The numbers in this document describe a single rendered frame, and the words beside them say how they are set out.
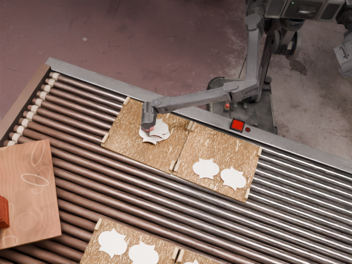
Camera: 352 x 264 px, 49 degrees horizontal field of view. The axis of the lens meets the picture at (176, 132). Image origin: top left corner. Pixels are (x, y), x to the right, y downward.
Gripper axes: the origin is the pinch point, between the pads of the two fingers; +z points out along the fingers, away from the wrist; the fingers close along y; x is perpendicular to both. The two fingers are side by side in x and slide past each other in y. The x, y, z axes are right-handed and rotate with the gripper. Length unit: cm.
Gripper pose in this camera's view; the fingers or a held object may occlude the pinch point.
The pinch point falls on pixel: (147, 125)
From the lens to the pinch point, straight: 209.9
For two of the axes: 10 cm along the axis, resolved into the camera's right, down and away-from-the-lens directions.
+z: -0.7, 4.9, 8.7
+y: 0.3, 8.7, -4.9
